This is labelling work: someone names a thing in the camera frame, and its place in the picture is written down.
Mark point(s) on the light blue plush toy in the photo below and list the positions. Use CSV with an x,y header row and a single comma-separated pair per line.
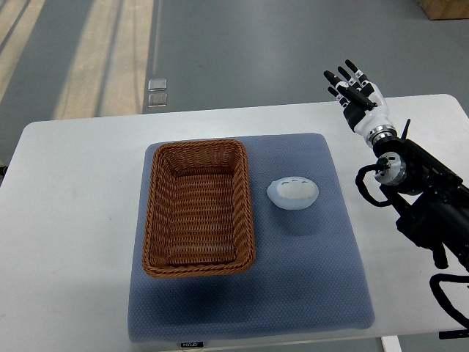
x,y
293,193

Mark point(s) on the wooden box corner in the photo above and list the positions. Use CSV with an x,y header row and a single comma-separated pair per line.
x,y
439,10

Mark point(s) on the metal floor plate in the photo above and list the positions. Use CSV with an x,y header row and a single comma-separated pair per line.
x,y
157,84
157,99

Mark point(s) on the white table leg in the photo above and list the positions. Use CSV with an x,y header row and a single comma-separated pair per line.
x,y
391,344

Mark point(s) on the brown wicker basket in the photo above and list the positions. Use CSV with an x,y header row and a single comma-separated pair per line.
x,y
199,219

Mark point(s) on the lower metal floor plate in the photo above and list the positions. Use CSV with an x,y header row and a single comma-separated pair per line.
x,y
157,99

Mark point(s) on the blue textured mat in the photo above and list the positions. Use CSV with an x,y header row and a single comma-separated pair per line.
x,y
307,277

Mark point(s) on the dark object at left edge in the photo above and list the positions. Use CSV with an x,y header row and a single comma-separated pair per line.
x,y
3,169

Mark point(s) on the upper metal floor plate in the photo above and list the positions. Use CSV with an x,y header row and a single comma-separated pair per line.
x,y
157,84

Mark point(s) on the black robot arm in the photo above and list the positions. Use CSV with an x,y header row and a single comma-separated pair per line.
x,y
431,200

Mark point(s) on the black table control panel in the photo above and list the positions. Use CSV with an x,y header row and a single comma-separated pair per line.
x,y
454,334

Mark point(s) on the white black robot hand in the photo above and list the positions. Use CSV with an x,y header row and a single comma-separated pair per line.
x,y
364,107

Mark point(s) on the black mat label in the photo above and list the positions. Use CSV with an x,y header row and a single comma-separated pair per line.
x,y
188,345

